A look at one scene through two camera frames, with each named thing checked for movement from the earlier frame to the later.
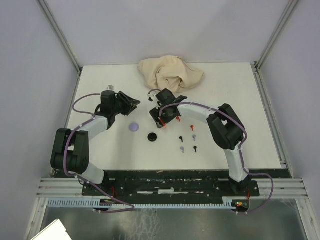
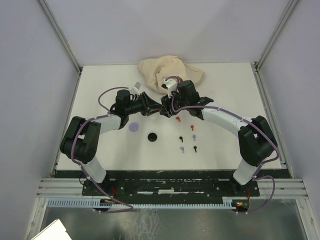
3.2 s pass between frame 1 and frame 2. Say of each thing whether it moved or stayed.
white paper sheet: stayed
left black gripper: moved
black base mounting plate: stayed
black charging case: stayed
